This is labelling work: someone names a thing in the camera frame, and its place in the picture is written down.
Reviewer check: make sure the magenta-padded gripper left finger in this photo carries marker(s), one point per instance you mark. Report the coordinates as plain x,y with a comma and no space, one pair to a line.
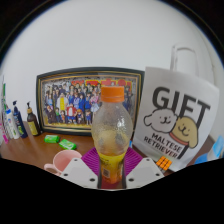
81,171

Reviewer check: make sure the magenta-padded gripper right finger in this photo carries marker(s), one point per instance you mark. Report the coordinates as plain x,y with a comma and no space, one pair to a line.
141,171

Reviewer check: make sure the orange-capped drink bottle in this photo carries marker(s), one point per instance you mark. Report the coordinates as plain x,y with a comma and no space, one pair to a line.
111,133

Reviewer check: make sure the pink mug with orange print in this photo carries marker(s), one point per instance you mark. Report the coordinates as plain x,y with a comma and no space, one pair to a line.
65,158

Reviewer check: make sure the colourful puzzle cube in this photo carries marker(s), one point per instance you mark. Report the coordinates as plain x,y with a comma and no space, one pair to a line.
164,163

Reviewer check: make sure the white paper gift bag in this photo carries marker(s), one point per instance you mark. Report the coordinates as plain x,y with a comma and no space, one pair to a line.
176,113

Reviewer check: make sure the framed group picture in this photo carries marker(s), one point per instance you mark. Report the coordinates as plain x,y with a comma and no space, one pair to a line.
66,100

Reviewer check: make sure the white shampoo bottle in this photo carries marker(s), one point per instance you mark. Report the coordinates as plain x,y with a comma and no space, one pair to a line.
12,126

